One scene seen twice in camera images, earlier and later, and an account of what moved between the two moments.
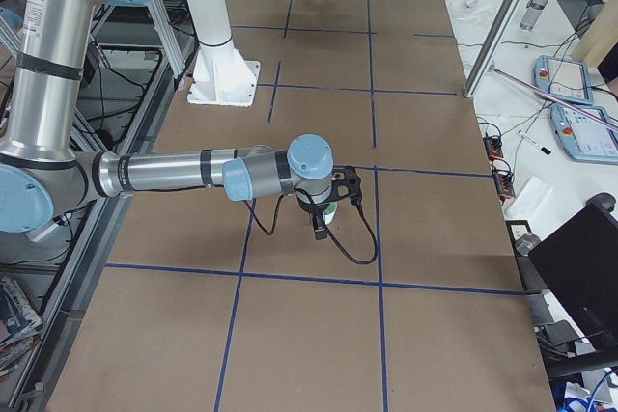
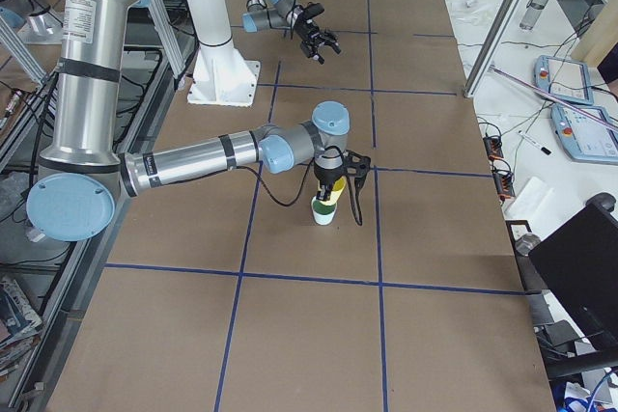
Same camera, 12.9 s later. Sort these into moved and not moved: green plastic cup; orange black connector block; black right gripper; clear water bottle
Moved: black right gripper
Not moved: orange black connector block; clear water bottle; green plastic cup
